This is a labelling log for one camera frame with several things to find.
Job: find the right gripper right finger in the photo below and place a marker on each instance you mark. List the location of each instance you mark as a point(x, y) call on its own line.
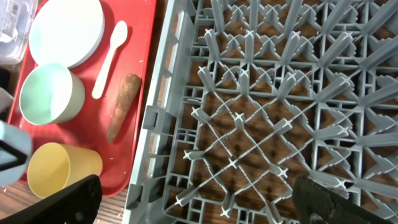
point(316, 204)

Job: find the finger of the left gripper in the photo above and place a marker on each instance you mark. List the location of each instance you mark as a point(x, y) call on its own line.
point(11, 157)

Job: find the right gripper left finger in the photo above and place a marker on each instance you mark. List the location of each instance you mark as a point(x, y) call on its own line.
point(77, 203)

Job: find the yellow cup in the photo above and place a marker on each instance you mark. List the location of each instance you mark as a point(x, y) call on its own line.
point(55, 166)

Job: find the green bowl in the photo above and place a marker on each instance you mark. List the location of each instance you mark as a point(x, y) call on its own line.
point(51, 94)

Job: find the grey dishwasher rack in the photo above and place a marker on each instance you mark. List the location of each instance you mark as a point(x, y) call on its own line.
point(248, 96)

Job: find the small light blue bowl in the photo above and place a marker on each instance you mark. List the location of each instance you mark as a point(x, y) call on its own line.
point(21, 140)

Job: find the red serving tray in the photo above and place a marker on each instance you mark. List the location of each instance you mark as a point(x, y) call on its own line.
point(89, 127)

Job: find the brown carrot-shaped food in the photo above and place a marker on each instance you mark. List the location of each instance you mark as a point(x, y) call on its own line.
point(128, 89)

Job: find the large light blue plate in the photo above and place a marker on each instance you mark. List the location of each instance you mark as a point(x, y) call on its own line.
point(66, 32)

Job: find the clear plastic bin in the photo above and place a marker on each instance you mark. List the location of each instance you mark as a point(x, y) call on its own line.
point(16, 20)

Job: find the white plastic spoon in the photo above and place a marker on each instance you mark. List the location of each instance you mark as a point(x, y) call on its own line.
point(118, 37)

